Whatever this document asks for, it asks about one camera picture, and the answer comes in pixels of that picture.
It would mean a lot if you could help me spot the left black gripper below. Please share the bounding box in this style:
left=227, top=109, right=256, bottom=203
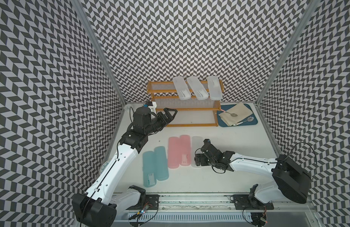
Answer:
left=144, top=107, right=177, bottom=135

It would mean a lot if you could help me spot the clear pencil case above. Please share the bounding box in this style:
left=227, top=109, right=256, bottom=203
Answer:
left=207, top=76, right=222, bottom=101
left=187, top=76, right=209, bottom=101
left=172, top=76, right=192, bottom=100
left=191, top=136, right=203, bottom=168

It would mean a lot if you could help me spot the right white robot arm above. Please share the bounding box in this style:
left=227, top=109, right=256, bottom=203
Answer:
left=194, top=139, right=312, bottom=209

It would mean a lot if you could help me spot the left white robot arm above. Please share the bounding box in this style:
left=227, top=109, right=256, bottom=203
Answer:
left=72, top=107, right=177, bottom=227

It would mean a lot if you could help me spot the pink pencil case right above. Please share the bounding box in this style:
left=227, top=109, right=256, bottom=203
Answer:
left=180, top=135, right=192, bottom=166

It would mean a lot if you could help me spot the pink pencil case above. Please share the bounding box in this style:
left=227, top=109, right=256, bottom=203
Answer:
left=180, top=135, right=192, bottom=166
left=167, top=137, right=181, bottom=169

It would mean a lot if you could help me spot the orange wooden three-tier shelf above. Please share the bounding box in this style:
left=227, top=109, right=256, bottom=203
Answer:
left=147, top=81, right=221, bottom=127

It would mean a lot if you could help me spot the pink pencil case left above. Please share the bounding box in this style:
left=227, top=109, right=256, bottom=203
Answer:
left=167, top=137, right=181, bottom=169

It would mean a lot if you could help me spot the teal pencil case right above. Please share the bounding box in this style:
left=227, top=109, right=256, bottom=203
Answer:
left=154, top=146, right=169, bottom=181

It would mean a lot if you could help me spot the teal pencil case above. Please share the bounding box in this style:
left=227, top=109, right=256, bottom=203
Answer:
left=142, top=151, right=157, bottom=188
left=154, top=146, right=169, bottom=181

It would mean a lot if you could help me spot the teal pencil case left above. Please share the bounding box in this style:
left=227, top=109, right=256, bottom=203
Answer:
left=142, top=151, right=157, bottom=188

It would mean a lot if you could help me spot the teal rectangular tray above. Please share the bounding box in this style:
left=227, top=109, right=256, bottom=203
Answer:
left=216, top=104, right=258, bottom=128

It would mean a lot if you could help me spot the beige folded cloth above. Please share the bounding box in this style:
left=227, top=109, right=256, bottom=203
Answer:
left=220, top=103, right=252, bottom=126

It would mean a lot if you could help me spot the round patterned plate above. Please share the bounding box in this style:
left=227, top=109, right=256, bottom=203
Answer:
left=100, top=160, right=110, bottom=172

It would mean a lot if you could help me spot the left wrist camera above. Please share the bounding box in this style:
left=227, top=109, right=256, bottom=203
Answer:
left=143, top=101, right=157, bottom=113

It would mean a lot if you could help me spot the metal spoon pink handle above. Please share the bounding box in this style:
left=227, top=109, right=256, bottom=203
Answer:
left=221, top=109, right=238, bottom=117

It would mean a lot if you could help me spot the aluminium front rail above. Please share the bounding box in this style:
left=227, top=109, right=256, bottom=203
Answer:
left=78, top=192, right=318, bottom=213

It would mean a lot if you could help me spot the metal spoon white handle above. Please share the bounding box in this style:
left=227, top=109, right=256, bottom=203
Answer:
left=233, top=116, right=254, bottom=126

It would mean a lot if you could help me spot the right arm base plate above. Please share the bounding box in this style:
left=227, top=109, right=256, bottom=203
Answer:
left=230, top=194, right=274, bottom=211

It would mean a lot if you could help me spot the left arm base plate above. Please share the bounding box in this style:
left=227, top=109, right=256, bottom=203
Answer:
left=128, top=194, right=159, bottom=211

